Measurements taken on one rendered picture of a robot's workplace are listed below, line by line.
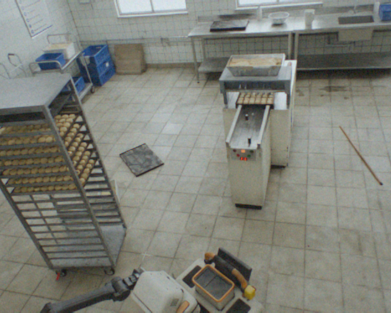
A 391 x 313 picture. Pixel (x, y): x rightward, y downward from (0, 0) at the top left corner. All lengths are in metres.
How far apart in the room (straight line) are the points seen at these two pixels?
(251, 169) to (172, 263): 1.18
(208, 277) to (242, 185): 1.56
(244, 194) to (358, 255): 1.17
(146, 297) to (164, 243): 1.90
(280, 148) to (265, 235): 1.06
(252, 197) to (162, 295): 2.16
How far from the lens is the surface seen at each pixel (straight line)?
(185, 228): 3.77
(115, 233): 3.74
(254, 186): 3.61
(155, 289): 1.79
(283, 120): 3.93
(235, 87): 3.90
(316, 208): 3.92
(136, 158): 4.86
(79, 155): 2.97
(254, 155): 3.32
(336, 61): 6.50
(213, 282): 2.24
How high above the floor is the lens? 2.77
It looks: 36 degrees down
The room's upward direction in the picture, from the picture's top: 10 degrees counter-clockwise
